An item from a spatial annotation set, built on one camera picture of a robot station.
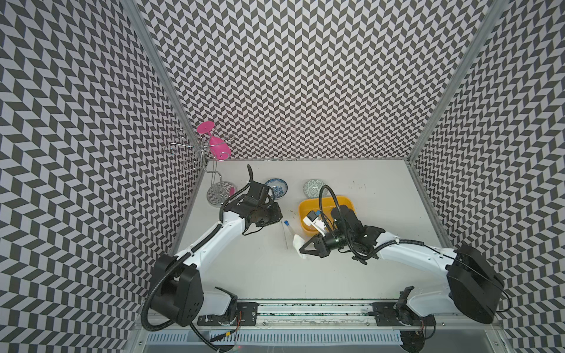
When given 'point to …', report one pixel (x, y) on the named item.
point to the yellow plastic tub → (307, 205)
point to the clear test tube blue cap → (289, 228)
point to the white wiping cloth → (299, 242)
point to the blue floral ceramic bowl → (279, 186)
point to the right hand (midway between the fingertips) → (303, 254)
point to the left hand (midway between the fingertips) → (281, 217)
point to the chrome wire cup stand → (219, 192)
